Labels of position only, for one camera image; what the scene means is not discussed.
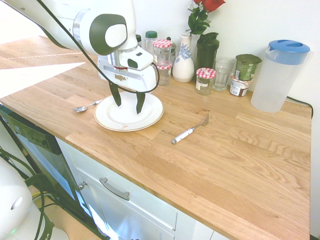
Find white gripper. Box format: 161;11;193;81
96;55;159;116

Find white plate with gold rim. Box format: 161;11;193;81
93;93;165;133

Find empty jam jar checked lid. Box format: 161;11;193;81
152;39;174;66
154;62;173;87

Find clear jar with green lid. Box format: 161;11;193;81
144;30;158;55

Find white vase with blue print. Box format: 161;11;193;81
172;34;195;83

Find glass french press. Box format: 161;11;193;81
164;36;178;70

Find small jam jar checked lid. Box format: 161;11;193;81
195;67;218;96

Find black shaker bottle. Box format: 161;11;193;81
195;31;220;76

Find clear drinking glass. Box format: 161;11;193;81
212;56;235;92

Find black dishwasher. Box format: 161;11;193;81
0;104;101;238

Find red rose with green stem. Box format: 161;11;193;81
197;0;226;36
186;0;210;37

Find brown and white yogurt cup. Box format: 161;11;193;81
229;74;252;98

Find green yogurt cup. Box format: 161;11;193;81
234;53;263;81

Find frosted pitcher with blue lid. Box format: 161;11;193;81
250;39;313;114

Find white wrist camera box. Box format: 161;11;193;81
117;46;155;71

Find metal spoon with white handle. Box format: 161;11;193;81
72;99;104;113

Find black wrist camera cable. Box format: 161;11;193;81
37;0;161;95

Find metal drawer handle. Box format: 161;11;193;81
98;177;131;201

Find white drawer with metal handle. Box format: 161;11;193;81
55;136;227;240

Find black power cable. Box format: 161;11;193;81
286;96;314;111

